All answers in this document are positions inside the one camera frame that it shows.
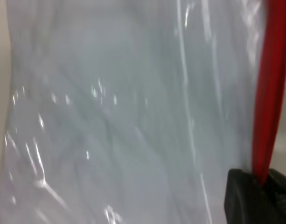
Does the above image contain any clear zip bag red zipper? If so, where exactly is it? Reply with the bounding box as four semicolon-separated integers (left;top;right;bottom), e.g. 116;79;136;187
0;0;286;224

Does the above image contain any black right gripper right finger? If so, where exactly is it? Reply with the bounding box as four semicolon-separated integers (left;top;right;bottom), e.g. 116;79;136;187
261;168;286;224

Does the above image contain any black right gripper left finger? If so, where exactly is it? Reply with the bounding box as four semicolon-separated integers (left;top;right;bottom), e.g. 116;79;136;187
223;168;263;224

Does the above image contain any white paper stack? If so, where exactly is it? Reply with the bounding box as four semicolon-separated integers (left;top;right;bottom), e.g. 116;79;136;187
7;0;253;224

